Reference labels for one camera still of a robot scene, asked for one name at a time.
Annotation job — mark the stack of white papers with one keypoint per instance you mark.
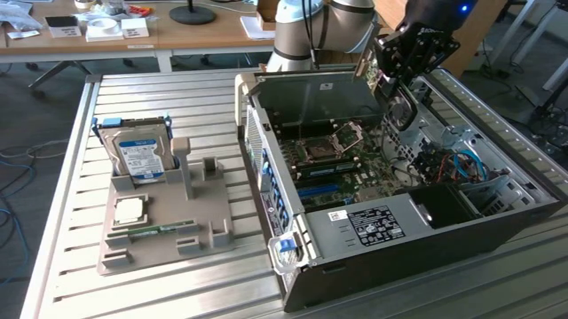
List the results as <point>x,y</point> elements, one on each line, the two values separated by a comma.
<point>255,31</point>

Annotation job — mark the RAM stick with label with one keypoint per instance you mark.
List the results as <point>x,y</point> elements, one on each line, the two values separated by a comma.
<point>327,170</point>

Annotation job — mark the white label card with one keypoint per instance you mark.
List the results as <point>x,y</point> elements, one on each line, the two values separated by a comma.
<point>21,34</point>

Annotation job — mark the graphics card with fan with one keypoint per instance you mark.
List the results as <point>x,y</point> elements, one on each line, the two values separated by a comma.
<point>401,109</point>

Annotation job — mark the blue case latch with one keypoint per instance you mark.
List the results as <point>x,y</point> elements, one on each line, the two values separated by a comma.
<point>285,246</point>

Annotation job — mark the metal socket cover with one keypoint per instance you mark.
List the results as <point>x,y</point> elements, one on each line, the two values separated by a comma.
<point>348,136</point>

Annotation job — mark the flat white tape base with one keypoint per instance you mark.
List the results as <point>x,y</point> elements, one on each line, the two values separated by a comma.
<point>104,37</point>

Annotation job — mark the large white tape roll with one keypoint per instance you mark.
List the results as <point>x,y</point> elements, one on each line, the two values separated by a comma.
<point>104,26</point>

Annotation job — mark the white box with black face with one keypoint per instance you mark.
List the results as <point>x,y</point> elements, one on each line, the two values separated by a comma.
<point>64,26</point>

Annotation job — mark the clear plastic bag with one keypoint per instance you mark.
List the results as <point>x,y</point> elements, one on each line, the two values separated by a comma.
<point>15,15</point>

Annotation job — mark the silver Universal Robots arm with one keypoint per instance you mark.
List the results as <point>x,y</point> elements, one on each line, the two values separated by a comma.
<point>301,33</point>

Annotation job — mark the silver metal disk bay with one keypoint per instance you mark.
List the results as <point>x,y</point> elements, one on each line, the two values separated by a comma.
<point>497,196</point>

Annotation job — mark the open black PC case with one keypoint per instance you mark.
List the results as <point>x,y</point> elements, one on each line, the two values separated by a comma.
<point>400,266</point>

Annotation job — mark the small beige tape roll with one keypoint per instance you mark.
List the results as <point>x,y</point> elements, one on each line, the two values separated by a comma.
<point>84,3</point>

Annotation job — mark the hard disk with blue label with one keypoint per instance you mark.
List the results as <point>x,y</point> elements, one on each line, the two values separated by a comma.
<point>138,156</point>

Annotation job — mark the green RAM stick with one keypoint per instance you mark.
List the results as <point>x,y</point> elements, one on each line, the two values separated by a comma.
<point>155,229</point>

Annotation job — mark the blue expansion slot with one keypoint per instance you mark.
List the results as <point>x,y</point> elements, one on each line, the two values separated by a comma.
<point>317,191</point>

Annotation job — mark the white desk frame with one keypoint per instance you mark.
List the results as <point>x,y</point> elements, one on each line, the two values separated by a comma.
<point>536,30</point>

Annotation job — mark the plain white box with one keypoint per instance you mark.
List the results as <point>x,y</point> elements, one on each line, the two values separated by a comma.
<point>132,28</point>

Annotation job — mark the wooden desk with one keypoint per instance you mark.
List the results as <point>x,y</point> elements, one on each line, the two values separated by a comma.
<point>44,46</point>

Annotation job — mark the grey power supply unit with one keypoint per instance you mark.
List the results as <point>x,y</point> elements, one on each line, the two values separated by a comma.
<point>337,229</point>

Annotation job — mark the CPU socket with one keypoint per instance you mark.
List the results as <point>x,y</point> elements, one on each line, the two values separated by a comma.
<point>319,150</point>

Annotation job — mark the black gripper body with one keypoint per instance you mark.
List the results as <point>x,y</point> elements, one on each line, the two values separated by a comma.
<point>425,36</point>

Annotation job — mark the wooden cabinet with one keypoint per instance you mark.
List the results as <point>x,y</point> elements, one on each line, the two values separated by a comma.
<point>485,33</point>

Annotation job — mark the silver CPU chip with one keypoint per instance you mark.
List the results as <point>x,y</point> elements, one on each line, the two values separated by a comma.
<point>128,211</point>

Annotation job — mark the black round lamp base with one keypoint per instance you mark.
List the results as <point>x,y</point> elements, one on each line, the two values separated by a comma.
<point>193,16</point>

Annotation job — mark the green motherboard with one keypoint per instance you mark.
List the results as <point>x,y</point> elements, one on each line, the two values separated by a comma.
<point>330,201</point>

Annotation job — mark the grey plastic parts rack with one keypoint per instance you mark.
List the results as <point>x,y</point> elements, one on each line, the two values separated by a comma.
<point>172,206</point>

